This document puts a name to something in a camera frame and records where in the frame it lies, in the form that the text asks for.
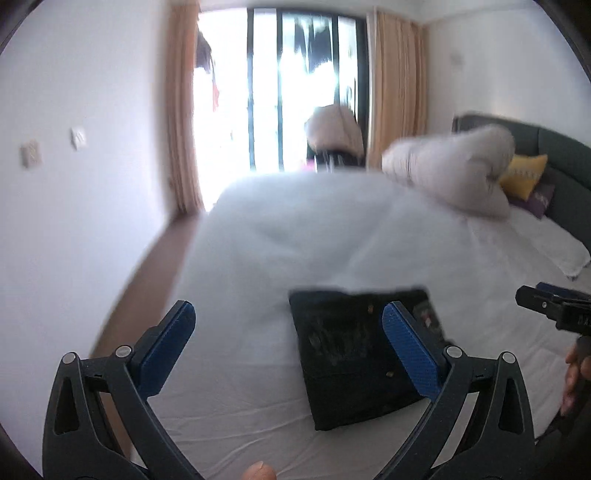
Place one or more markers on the purple pillow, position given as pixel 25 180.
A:
pixel 540 201

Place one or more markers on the black pants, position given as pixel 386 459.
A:
pixel 341 337

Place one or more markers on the black chair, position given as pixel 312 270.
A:
pixel 344 159

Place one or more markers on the beige curtain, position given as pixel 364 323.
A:
pixel 182 115
pixel 399 83

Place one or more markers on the folded white blanket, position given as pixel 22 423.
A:
pixel 554 247

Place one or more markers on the person's left hand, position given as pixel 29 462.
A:
pixel 261 471

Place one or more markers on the dark grey headboard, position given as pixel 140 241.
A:
pixel 563 157

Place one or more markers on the white wall switch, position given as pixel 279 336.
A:
pixel 79 137

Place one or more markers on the glass balcony door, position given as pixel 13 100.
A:
pixel 268 92

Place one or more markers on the bed with white sheet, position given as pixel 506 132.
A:
pixel 286 240

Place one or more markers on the yellow pillow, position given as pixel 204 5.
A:
pixel 524 175

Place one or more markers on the white wall socket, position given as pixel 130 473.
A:
pixel 31 154

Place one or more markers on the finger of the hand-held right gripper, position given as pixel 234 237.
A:
pixel 554 290
pixel 538 302

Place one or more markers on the person's right hand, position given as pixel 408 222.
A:
pixel 577 374

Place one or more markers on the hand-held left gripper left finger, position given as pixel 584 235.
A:
pixel 166 350

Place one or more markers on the rolled white duvet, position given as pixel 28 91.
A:
pixel 452 166

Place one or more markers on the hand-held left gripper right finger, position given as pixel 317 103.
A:
pixel 415 355

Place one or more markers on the hanging dark clothes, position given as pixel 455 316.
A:
pixel 205 50

